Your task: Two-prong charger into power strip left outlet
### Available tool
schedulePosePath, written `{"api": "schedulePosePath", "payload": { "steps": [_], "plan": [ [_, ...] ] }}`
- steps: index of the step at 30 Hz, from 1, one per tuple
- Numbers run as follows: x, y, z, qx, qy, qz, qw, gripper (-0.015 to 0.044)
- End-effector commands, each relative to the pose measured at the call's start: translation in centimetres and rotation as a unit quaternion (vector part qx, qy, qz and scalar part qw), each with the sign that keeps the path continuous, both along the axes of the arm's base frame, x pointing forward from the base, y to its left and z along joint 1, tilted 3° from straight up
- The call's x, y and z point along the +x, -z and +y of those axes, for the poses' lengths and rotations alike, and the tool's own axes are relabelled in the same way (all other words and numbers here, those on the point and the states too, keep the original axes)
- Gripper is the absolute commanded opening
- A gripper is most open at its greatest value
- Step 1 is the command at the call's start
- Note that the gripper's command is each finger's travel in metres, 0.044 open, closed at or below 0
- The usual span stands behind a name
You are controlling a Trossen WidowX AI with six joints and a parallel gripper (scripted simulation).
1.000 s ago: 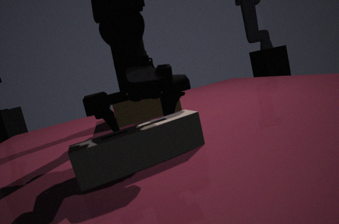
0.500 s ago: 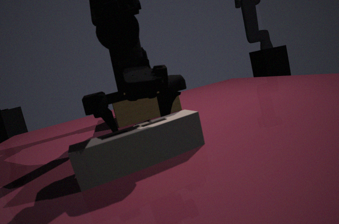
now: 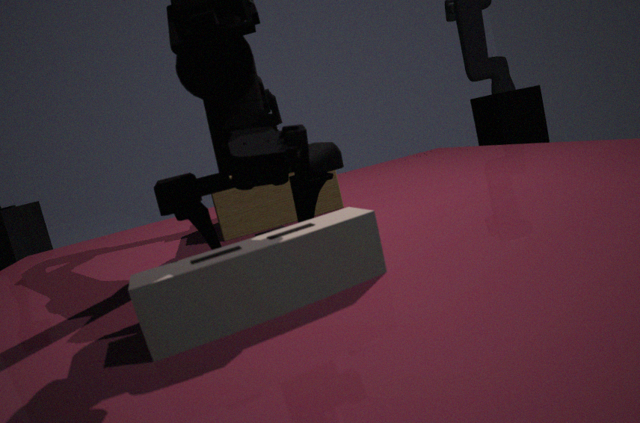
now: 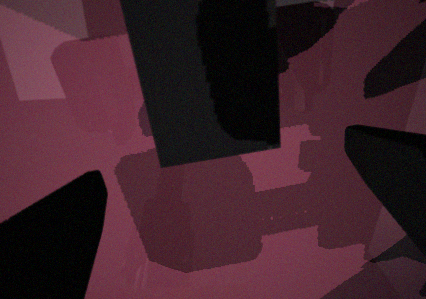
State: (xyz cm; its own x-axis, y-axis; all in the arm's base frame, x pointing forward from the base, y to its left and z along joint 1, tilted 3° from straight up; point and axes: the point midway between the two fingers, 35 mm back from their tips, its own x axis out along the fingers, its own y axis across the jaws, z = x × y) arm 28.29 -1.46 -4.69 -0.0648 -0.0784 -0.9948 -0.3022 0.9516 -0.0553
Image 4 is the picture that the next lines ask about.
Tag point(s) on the black two-prong plug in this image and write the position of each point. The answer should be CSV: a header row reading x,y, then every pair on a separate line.
x,y
208,71

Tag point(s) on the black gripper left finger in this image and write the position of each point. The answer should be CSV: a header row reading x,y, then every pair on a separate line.
x,y
48,249

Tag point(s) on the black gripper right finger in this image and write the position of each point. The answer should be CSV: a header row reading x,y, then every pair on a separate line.
x,y
392,164

